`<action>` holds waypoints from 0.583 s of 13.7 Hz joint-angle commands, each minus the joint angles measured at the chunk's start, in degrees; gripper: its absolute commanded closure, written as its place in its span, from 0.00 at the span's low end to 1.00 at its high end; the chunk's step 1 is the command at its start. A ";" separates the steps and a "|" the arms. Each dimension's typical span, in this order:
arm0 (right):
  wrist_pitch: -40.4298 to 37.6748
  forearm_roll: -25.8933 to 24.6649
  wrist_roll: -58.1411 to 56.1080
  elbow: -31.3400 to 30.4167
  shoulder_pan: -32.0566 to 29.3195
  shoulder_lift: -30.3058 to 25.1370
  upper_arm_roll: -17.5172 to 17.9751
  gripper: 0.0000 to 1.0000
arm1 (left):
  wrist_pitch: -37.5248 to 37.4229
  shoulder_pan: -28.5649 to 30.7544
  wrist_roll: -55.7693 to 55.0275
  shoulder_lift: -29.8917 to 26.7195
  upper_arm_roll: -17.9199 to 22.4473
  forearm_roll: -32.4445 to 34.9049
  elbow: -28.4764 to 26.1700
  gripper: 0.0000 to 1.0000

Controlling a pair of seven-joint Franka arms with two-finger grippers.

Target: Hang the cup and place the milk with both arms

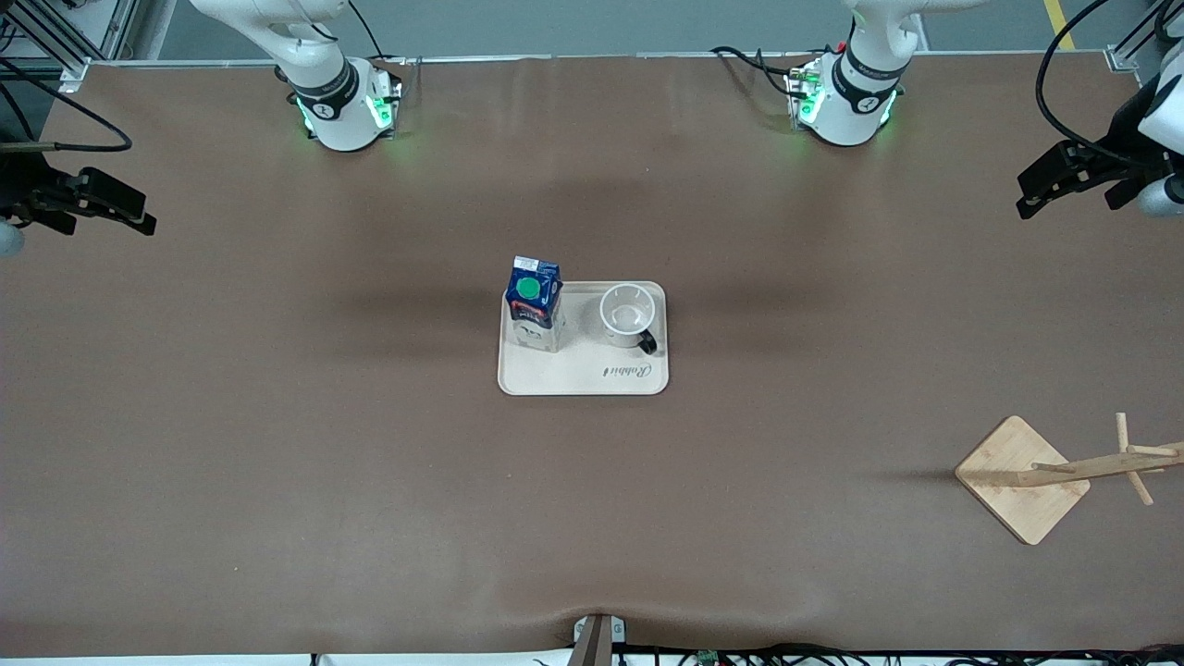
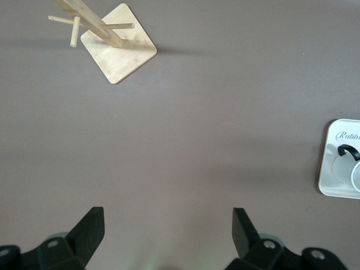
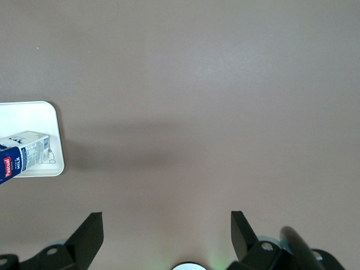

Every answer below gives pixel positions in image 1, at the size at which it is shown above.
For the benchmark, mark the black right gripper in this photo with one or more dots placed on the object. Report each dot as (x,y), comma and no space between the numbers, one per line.
(20,188)

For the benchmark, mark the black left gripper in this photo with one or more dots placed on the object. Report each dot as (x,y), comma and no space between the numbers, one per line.
(1125,136)

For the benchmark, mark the blue milk carton green cap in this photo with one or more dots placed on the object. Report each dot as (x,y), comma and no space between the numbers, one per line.
(535,305)

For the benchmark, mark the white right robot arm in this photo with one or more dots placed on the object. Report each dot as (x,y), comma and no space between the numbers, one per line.
(333,111)

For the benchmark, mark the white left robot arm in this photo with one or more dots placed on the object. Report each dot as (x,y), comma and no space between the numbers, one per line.
(856,111)

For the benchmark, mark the wooden cup rack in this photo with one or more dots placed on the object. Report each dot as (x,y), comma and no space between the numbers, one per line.
(1017,499)

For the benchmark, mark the brown table cover mat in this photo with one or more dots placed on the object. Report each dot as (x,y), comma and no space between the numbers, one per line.
(277,462)

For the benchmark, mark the cream plastic tray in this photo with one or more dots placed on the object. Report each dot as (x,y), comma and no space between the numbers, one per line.
(583,375)

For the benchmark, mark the green circuit board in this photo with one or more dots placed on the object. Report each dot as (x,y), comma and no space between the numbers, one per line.
(709,659)

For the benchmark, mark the metal table clamp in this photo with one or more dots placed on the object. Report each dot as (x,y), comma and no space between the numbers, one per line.
(597,643)

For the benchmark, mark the aluminium frame profile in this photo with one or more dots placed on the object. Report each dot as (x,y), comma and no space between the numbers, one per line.
(1124,57)
(76,67)

